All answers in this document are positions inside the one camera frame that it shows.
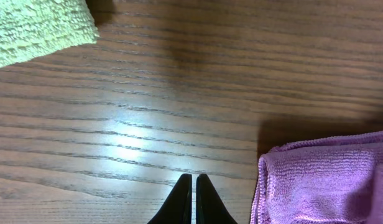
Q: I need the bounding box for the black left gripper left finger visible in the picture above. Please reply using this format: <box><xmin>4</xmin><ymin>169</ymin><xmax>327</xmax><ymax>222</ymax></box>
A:
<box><xmin>148</xmin><ymin>174</ymin><xmax>192</xmax><ymax>224</ymax></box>

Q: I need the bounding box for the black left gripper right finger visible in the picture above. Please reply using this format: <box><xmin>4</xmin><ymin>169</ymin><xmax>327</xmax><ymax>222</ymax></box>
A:
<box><xmin>196</xmin><ymin>174</ymin><xmax>237</xmax><ymax>224</ymax></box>

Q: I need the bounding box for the pink microfiber cloth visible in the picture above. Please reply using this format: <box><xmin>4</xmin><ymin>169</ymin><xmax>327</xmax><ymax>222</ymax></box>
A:
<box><xmin>250</xmin><ymin>131</ymin><xmax>383</xmax><ymax>223</ymax></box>

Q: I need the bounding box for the folded light green cloth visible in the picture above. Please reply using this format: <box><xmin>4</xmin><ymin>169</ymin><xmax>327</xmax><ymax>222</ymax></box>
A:
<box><xmin>0</xmin><ymin>0</ymin><xmax>99</xmax><ymax>68</ymax></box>

